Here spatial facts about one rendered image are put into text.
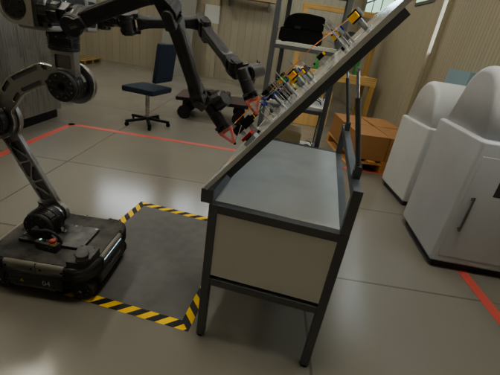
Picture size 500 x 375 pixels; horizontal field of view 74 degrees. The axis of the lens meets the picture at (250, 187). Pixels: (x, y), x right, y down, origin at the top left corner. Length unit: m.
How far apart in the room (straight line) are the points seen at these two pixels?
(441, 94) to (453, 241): 1.57
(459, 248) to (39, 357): 2.80
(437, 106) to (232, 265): 2.88
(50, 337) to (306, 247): 1.34
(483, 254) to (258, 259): 2.06
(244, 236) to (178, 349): 0.72
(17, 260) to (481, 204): 2.97
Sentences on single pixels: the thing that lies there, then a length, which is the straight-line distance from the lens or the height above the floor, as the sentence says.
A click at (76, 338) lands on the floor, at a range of 1.99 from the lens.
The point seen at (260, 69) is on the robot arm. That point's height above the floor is 1.34.
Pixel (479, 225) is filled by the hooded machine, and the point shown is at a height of 0.44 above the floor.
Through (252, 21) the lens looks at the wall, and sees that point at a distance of 11.19.
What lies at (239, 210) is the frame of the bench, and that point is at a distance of 1.40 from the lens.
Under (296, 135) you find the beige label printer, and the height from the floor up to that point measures 0.82.
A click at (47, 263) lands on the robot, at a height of 0.24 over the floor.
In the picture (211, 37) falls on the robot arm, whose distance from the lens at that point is 1.76.
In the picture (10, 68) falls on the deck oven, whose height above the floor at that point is 0.73.
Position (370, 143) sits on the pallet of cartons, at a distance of 4.67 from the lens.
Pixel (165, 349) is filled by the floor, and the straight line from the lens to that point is 1.89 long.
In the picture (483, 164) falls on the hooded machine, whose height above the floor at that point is 0.90.
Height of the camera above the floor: 1.48
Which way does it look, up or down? 25 degrees down
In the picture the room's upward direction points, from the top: 9 degrees clockwise
